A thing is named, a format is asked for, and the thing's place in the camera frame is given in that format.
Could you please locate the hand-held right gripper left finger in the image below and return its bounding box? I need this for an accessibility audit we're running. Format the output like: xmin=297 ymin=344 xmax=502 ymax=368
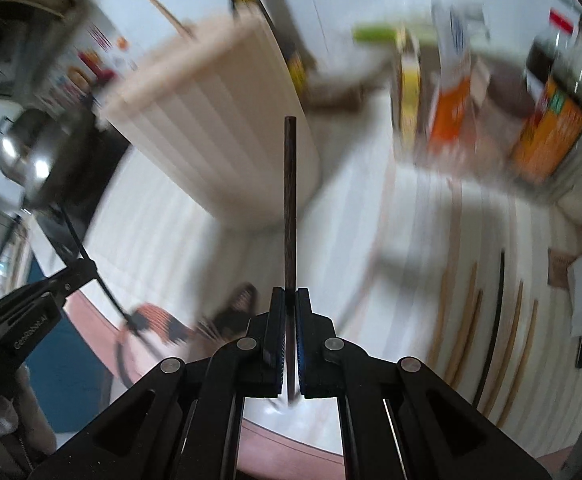
xmin=28 ymin=286 xmax=289 ymax=480

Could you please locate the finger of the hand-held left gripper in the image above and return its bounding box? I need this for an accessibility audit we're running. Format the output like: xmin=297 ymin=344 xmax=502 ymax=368
xmin=20 ymin=259 xmax=98 ymax=297

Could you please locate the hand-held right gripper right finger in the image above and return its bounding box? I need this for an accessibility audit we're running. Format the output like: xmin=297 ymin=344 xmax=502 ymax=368
xmin=296 ymin=287 xmax=553 ymax=480

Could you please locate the dark brown chopstick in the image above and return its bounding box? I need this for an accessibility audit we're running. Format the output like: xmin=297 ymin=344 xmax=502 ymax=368
xmin=283 ymin=116 xmax=298 ymax=403

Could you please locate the cream ribbed utensil holder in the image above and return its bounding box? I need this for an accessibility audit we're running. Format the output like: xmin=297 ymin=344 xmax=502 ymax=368
xmin=102 ymin=12 xmax=322 ymax=231

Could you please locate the person's left forearm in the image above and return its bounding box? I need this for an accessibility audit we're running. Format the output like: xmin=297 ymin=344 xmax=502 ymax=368
xmin=0 ymin=365 xmax=56 ymax=466

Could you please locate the cat sticker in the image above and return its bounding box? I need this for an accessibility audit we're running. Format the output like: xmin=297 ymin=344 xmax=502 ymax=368
xmin=118 ymin=282 xmax=259 ymax=348

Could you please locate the black induction cooker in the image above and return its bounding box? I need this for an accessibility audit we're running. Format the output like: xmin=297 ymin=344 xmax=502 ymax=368
xmin=23 ymin=120 xmax=132 ymax=266

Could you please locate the steel wok with lid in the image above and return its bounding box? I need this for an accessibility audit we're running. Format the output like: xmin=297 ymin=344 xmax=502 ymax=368
xmin=0 ymin=107 xmax=99 ymax=208

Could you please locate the brown card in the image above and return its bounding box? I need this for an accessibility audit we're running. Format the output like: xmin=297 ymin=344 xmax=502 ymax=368
xmin=547 ymin=247 xmax=579 ymax=288

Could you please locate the yellow box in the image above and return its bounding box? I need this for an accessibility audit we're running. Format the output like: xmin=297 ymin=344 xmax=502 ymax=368
xmin=392 ymin=25 xmax=424 ymax=153

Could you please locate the white and orange packet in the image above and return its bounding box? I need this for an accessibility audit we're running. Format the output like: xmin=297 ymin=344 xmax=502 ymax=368
xmin=423 ymin=0 xmax=479 ymax=158

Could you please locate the brown glass bottle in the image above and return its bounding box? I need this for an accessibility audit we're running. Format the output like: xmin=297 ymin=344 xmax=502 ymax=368
xmin=258 ymin=0 xmax=319 ymax=96

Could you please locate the green leek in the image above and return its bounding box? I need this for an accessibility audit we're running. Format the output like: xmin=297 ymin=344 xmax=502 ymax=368
xmin=352 ymin=21 xmax=492 ymax=53

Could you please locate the brown round lid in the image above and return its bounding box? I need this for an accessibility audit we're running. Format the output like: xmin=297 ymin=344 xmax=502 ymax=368
xmin=486 ymin=67 xmax=534 ymax=121

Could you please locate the orange label bottle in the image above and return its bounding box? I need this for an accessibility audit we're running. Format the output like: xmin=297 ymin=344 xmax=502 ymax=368
xmin=508 ymin=35 xmax=582 ymax=183

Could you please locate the red cap bottle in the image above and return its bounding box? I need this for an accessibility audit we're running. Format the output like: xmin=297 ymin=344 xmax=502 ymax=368
xmin=548 ymin=7 xmax=574 ymax=36

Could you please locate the colourful wall sticker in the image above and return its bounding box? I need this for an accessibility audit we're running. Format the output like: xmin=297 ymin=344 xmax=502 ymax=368
xmin=53 ymin=25 xmax=136 ymax=96

